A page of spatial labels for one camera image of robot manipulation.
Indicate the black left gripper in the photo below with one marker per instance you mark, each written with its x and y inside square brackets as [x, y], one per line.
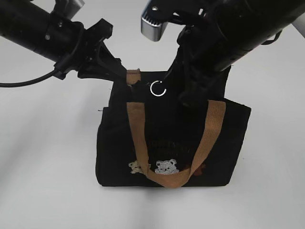
[87, 54]

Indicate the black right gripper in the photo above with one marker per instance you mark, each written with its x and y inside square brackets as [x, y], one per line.
[192, 83]

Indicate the black canvas tote bag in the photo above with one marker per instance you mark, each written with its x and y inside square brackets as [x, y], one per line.
[147, 138]

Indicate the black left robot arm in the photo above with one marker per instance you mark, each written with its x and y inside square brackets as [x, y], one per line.
[56, 37]

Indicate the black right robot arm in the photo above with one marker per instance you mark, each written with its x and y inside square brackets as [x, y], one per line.
[217, 35]

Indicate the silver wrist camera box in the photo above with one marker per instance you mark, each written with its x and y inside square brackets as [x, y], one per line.
[151, 29]

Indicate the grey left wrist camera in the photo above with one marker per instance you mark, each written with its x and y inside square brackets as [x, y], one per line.
[71, 7]

